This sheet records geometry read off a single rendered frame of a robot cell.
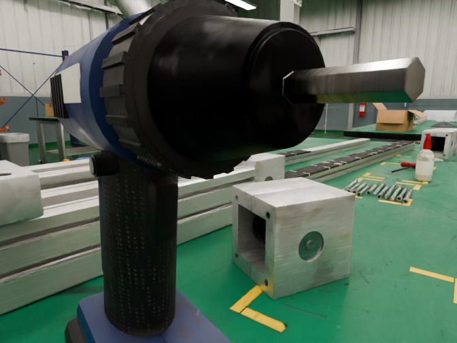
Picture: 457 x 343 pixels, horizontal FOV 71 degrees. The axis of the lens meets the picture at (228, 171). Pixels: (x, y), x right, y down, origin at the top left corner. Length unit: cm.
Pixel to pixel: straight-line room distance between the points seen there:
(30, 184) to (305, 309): 27
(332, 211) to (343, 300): 9
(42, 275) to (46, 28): 869
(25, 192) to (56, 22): 882
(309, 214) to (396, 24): 1156
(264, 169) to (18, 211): 37
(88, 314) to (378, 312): 25
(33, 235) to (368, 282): 34
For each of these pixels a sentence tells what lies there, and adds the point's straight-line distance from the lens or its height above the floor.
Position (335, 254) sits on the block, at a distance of 37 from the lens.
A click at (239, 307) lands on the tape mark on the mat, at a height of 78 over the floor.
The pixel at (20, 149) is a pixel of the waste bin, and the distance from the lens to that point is 556.
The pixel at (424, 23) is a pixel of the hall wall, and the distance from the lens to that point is 1171.
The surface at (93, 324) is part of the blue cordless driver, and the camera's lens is 21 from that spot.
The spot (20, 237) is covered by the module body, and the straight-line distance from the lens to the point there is 36.
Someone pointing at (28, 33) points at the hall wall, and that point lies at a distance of 883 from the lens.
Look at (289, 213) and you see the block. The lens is 31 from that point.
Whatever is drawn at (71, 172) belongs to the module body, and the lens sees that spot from 56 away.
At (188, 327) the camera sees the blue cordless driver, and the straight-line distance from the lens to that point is 19.
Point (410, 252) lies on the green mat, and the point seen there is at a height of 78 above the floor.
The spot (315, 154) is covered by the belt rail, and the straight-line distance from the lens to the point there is 119.
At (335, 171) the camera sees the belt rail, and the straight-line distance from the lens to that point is 89.
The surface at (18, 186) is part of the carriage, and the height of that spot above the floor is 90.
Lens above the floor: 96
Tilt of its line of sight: 12 degrees down
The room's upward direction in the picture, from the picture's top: straight up
